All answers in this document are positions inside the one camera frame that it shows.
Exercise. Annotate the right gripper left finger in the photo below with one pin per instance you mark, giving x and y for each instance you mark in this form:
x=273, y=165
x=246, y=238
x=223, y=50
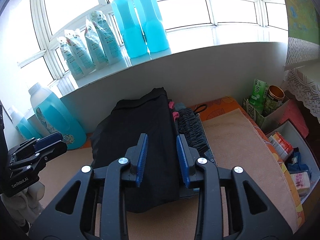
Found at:
x=92, y=204

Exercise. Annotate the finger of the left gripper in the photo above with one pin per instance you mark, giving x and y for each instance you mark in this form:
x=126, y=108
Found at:
x=47, y=144

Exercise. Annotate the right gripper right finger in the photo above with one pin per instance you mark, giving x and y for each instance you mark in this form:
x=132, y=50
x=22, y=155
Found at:
x=231, y=204

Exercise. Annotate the left white gloved hand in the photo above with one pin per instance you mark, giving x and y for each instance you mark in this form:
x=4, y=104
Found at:
x=24, y=207

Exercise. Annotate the blue detergent jug left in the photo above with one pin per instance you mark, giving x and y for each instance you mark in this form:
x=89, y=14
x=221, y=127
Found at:
x=25, y=129

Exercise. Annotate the blue detergent jug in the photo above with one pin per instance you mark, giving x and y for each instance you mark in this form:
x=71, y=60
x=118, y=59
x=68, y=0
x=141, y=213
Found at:
x=25, y=129
x=55, y=117

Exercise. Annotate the blue detergent jug right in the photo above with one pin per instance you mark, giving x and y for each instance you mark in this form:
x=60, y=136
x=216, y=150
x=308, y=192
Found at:
x=55, y=117

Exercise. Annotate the pink white small box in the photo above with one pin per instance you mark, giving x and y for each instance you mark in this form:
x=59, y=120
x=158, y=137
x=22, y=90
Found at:
x=302, y=182

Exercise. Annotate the white storage box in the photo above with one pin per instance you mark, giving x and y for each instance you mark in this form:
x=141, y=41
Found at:
x=293, y=136

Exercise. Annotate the orange snack packet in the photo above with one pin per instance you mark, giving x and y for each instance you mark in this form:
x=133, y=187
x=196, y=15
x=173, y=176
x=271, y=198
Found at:
x=281, y=145

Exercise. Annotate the pink beige towel mat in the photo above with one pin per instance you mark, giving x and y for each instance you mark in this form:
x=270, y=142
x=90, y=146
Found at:
x=234, y=141

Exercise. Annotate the detergent refill pouch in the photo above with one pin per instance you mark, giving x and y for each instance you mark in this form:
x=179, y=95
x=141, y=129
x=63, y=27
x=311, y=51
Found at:
x=94, y=46
x=69, y=58
x=79, y=51
x=108, y=40

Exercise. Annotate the grey folded pants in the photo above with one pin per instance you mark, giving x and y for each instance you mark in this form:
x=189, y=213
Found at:
x=189, y=124

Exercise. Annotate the orange floral bedsheet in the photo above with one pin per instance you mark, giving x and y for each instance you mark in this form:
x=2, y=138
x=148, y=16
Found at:
x=112, y=137

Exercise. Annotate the green tin can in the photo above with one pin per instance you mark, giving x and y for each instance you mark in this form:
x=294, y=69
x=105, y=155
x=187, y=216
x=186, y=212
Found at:
x=274, y=99

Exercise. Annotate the green tea carton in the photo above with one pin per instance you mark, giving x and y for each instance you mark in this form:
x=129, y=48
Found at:
x=258, y=93

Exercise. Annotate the lace tablecloth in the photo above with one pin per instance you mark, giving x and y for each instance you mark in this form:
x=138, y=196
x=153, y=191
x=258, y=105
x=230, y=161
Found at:
x=304, y=88

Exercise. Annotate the blue bottle on windowsill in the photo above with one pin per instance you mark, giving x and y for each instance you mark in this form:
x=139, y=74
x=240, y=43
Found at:
x=129, y=27

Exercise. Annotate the landscape wall painting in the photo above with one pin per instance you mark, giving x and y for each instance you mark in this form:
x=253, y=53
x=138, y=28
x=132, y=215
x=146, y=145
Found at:
x=303, y=20

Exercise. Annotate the white window frame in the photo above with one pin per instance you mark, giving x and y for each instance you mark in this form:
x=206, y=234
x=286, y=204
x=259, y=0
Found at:
x=189, y=24

